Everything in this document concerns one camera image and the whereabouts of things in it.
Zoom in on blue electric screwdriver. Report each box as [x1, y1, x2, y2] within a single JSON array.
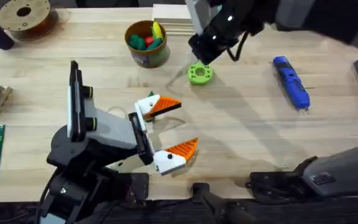
[[272, 55, 311, 114]]

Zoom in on pale wooden boards stack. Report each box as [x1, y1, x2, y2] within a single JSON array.
[[152, 3, 198, 36]]

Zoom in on black cable on right wrist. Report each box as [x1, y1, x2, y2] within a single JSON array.
[[227, 30, 250, 62]]

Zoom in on black rail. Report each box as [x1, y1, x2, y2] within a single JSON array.
[[0, 196, 358, 224]]

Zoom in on brown tub with toys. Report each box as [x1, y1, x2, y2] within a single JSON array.
[[124, 20, 171, 69]]

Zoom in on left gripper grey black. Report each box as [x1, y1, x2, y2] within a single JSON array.
[[47, 94, 200, 176]]

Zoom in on left wrist upright black plate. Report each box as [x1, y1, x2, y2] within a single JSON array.
[[67, 60, 98, 142]]

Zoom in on brown filament spool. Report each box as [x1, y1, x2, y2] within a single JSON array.
[[0, 0, 59, 42]]

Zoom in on green disc with holes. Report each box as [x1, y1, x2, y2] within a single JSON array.
[[187, 61, 214, 86]]

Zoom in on right wrist upright plate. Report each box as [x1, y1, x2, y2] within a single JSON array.
[[184, 0, 220, 35]]

